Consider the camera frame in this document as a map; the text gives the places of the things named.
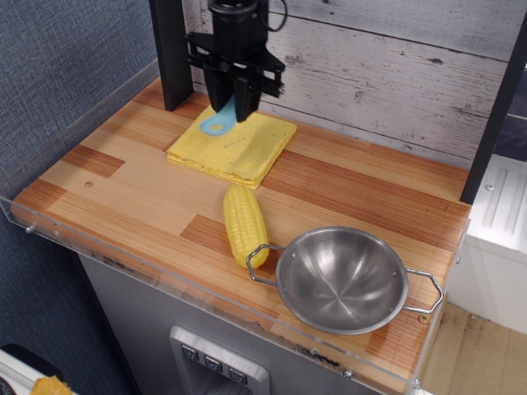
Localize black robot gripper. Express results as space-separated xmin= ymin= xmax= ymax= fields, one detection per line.
xmin=185 ymin=3 xmax=285 ymax=123

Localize light blue brush spoon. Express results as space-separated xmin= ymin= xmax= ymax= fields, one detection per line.
xmin=199 ymin=95 xmax=237 ymax=137

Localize steel bowl with wire handles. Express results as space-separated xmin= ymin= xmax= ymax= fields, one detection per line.
xmin=271 ymin=226 xmax=445 ymax=336

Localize yellow folded cloth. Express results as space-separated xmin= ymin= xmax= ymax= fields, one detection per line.
xmin=167 ymin=106 xmax=297 ymax=189

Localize yellow plastic corn cob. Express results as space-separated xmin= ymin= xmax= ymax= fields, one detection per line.
xmin=223 ymin=185 xmax=268 ymax=269

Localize clear acrylic table guard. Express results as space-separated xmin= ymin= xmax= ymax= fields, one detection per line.
xmin=1 ymin=55 xmax=468 ymax=394

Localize grey dispenser button panel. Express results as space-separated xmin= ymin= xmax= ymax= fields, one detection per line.
xmin=170 ymin=325 xmax=271 ymax=394

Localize white toy sink counter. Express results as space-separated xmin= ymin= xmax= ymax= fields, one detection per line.
xmin=445 ymin=155 xmax=526 ymax=333

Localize yellow object bottom left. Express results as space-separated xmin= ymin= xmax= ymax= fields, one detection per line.
xmin=30 ymin=376 xmax=73 ymax=395

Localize black vertical post left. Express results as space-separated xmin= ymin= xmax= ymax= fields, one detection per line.
xmin=149 ymin=0 xmax=194 ymax=111

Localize black vertical post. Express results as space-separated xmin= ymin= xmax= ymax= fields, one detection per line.
xmin=149 ymin=0 xmax=194 ymax=111
xmin=459 ymin=16 xmax=526 ymax=204

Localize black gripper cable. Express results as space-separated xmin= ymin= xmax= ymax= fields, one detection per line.
xmin=265 ymin=0 xmax=288 ymax=32

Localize black vertical post right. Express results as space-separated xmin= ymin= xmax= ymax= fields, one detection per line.
xmin=459 ymin=16 xmax=526 ymax=204

